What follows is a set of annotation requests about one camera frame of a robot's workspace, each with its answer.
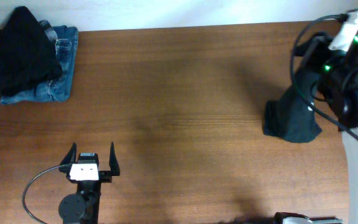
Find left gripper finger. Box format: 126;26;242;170
60;142;76;166
109;142;121;176

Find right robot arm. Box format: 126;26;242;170
290;22;358;223

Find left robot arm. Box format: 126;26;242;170
58;143;121;224

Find dark clothes pile right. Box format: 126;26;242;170
262;85;322;143

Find folded blue jeans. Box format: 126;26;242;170
0;20;79;105

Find black folded garment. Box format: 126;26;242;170
0;6;63;96

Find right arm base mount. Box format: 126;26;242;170
272;212;343;224

